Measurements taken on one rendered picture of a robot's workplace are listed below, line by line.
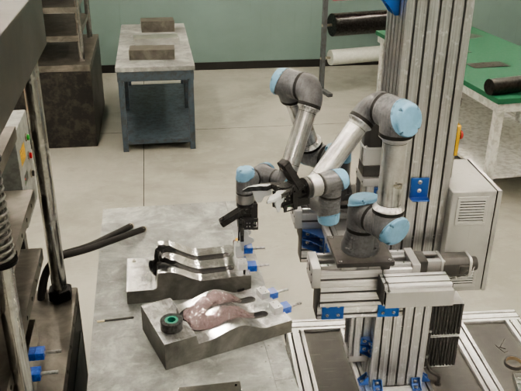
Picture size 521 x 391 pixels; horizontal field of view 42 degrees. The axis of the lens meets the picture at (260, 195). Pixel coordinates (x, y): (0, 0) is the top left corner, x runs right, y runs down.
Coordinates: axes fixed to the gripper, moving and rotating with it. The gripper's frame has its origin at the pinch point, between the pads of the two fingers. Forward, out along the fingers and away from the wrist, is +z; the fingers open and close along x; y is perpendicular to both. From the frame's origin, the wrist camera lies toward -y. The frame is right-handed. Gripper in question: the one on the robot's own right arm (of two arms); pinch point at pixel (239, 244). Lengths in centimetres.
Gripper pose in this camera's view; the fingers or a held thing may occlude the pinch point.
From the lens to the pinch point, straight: 291.5
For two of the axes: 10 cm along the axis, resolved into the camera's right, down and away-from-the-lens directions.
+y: 9.9, -0.6, 1.6
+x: -1.7, -4.3, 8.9
